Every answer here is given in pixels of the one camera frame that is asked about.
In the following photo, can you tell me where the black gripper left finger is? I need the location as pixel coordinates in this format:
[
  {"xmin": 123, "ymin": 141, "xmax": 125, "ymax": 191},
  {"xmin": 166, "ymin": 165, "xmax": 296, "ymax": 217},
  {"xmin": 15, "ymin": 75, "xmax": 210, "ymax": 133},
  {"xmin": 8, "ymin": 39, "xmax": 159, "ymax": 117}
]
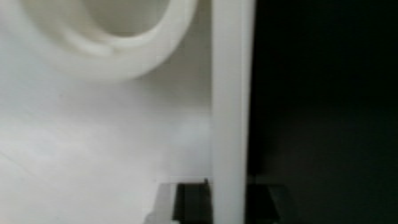
[{"xmin": 146, "ymin": 178, "xmax": 214, "ymax": 224}]

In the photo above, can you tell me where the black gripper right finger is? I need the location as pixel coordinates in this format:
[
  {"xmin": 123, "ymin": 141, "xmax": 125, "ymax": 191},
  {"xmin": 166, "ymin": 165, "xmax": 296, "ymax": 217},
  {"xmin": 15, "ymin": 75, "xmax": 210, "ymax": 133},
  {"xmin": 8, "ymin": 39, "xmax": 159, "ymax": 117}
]
[{"xmin": 244, "ymin": 183, "xmax": 297, "ymax": 224}]

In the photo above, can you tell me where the white square tabletop with sockets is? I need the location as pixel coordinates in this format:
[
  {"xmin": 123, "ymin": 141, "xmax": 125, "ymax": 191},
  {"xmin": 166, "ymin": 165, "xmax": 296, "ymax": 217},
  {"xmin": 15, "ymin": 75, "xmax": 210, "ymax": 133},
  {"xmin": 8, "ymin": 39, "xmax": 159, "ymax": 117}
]
[{"xmin": 0, "ymin": 0, "xmax": 256, "ymax": 224}]

